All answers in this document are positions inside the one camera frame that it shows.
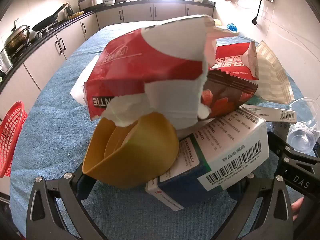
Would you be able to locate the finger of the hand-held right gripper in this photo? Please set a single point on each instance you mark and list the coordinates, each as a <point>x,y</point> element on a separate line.
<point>280,145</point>

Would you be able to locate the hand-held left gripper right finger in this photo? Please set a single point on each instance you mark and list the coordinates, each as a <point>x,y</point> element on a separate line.
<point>250,192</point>

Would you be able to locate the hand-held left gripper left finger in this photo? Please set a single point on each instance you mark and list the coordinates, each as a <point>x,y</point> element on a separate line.
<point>83,188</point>

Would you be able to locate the clear plastic cup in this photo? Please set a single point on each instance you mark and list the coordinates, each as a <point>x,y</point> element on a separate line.
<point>300,137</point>

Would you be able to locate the long white cardboard box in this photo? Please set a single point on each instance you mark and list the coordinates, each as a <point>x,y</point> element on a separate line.
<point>275,113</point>

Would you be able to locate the white blue medicine box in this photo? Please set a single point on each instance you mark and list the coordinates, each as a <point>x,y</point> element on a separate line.
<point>225,150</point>

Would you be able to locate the teal cartoon tissue pack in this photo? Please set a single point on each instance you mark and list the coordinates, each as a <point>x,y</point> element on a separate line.
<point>255,100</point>

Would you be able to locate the yellow plastic cup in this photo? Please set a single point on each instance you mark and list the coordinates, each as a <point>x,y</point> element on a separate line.
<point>140,160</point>

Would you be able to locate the brown snack packet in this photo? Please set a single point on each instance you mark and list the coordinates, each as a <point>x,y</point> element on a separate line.
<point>225,92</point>

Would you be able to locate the red plastic basket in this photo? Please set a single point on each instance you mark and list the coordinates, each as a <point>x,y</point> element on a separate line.
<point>12,135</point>

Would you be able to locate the striped wet wipe packet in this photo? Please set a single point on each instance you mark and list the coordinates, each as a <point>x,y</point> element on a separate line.
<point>232,60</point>

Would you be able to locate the white paper towel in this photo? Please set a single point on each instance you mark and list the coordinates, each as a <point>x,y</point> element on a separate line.
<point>77,90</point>

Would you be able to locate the torn red white paper carton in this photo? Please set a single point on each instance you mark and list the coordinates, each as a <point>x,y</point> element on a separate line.
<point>150,55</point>

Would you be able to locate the person's right hand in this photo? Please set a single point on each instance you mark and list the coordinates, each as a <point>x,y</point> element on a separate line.
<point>297,208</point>

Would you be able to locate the blue tablecloth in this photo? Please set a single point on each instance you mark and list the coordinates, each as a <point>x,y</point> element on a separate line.
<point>55,120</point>

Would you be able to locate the blue plastic bag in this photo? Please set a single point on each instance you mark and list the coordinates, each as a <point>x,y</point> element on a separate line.
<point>231,27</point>

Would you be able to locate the yellow plastic bag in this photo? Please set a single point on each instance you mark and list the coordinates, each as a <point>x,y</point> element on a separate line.
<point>218,22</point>

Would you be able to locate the steel cup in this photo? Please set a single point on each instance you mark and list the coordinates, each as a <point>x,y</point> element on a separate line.
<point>5,62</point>

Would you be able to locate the grey base kitchen cabinets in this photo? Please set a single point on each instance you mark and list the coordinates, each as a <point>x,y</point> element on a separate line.
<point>72,37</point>

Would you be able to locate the gas stove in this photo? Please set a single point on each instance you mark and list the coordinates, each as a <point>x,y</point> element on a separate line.
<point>42,31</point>

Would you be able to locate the steel wok with lid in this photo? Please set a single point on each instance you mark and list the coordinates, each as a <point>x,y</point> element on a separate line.
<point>16,36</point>

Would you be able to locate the black frying pan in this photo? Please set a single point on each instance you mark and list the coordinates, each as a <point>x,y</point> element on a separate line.
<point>46,22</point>

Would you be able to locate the yellow plate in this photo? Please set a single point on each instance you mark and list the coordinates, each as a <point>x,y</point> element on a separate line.
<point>75,15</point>

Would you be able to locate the dark steel kettle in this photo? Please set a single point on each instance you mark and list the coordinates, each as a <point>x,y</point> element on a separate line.
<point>68,11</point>

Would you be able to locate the black kitchen countertop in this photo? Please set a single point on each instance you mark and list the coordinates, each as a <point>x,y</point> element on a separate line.
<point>162,1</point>

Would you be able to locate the white bowl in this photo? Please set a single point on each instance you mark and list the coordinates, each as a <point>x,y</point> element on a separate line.
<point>109,3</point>

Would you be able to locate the steel rice cooker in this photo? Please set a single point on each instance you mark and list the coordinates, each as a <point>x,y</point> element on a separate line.
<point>90,1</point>

